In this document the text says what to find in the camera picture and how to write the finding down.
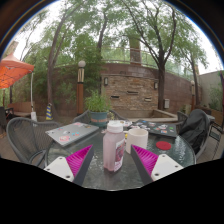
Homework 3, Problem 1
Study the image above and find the grey woven patio chair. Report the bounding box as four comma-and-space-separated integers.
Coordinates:
6, 116, 61, 168

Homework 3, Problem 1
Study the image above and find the dark laptop with stickers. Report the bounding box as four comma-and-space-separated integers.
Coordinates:
128, 119, 178, 138

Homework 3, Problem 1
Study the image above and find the white mug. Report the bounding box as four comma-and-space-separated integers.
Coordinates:
125, 127, 149, 155

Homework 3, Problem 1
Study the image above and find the blue yellow striped cone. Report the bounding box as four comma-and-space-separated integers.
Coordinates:
45, 102, 54, 121

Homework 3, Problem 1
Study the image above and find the pink drink bottle white cap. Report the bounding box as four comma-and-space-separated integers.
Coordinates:
102, 120, 127, 173

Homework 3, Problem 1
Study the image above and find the wooden bench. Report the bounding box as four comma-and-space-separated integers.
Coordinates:
7, 101, 34, 118

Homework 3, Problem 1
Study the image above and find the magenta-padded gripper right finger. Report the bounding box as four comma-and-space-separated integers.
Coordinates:
130, 144, 184, 186

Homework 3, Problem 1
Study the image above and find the dark metal patio chair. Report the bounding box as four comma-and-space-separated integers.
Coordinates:
209, 114, 224, 151

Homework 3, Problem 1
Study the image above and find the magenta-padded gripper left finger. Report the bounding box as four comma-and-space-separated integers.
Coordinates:
43, 144, 95, 187

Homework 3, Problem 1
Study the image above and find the silver laptop with stickers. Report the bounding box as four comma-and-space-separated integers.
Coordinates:
45, 121, 100, 148

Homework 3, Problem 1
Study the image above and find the orange canopy tent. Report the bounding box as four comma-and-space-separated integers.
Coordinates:
0, 53, 38, 122

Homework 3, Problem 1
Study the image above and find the brown globe-topped lamp post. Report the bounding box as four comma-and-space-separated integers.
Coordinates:
76, 60, 87, 116

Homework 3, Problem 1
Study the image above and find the dark-trunked tree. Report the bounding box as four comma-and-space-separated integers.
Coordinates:
119, 0, 208, 111

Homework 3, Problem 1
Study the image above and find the flat round red coaster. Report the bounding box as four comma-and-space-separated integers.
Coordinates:
155, 140, 173, 151

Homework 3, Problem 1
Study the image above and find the slim globe-topped lamp post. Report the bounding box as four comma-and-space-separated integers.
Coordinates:
190, 79, 196, 113

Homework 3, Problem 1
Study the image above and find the green plant in teal pot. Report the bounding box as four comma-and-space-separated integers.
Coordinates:
84, 90, 112, 128

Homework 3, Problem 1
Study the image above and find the grey chair under jacket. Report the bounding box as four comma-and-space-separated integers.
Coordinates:
176, 110, 214, 161

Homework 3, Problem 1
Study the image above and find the white printed booklet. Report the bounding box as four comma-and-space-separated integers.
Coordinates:
119, 120, 133, 129

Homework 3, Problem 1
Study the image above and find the dark woven patio chair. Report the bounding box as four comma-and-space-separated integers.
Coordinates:
0, 106, 14, 133

